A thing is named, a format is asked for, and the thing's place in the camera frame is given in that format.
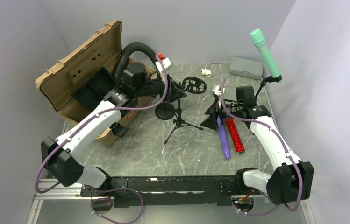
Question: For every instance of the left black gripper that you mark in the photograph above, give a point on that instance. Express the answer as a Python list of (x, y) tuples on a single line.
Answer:
[(174, 91)]

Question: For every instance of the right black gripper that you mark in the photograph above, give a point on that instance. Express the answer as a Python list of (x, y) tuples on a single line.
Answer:
[(211, 121)]

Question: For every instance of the purple microphone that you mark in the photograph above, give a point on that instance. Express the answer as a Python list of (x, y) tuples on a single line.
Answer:
[(223, 138)]

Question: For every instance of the black tripod stand shock mount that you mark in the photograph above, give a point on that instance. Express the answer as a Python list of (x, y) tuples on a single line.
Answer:
[(192, 85)]

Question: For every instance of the black round base mic stand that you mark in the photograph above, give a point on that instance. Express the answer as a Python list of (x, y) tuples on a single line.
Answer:
[(165, 111)]

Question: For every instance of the red glitter microphone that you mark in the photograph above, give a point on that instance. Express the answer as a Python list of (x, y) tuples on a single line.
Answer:
[(237, 142)]

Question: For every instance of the black tripod stand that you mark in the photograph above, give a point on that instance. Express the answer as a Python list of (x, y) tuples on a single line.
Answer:
[(261, 86)]

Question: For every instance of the mint green microphone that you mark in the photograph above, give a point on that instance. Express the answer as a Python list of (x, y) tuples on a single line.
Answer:
[(259, 41)]

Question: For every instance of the white pvc elbow fitting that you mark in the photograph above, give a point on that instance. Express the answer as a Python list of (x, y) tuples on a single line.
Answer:
[(206, 72)]

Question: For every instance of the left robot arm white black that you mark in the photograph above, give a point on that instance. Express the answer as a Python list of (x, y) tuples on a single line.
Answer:
[(136, 91)]

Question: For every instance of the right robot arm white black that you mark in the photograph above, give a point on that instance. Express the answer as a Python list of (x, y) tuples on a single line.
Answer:
[(292, 178)]

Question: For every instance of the grey plastic case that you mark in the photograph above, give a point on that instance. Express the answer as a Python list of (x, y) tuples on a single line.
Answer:
[(246, 68)]

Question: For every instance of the black tray in case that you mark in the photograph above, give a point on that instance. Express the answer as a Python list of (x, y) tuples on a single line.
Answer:
[(92, 92)]

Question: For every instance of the tan plastic tool case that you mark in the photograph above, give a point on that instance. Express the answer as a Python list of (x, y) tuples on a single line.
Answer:
[(102, 49)]

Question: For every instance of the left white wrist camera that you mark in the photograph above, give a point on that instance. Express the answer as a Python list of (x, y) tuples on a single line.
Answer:
[(163, 62)]

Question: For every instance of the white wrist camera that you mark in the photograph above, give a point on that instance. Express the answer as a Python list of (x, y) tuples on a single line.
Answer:
[(163, 62), (216, 90)]

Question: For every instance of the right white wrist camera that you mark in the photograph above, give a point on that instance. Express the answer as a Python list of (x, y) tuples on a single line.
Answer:
[(216, 90)]

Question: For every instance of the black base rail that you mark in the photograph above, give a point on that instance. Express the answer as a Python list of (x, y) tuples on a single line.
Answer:
[(172, 190)]

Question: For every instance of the purple loop cable base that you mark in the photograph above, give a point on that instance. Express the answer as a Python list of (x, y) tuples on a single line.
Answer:
[(104, 207)]

